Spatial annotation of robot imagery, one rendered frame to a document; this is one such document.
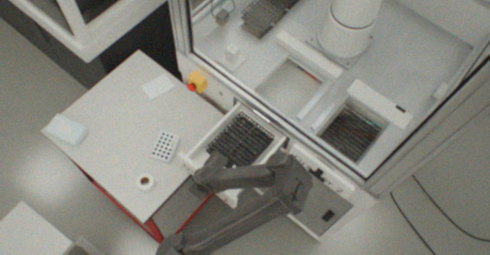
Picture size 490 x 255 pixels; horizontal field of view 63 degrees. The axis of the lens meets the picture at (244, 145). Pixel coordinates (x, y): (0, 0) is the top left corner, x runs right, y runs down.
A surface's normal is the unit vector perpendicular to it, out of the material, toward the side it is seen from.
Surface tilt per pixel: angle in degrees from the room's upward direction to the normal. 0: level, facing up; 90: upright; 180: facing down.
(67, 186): 0
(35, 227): 0
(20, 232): 0
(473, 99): 90
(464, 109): 90
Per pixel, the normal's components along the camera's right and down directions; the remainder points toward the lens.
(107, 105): 0.06, -0.41
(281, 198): -0.07, 0.55
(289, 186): 0.68, -0.27
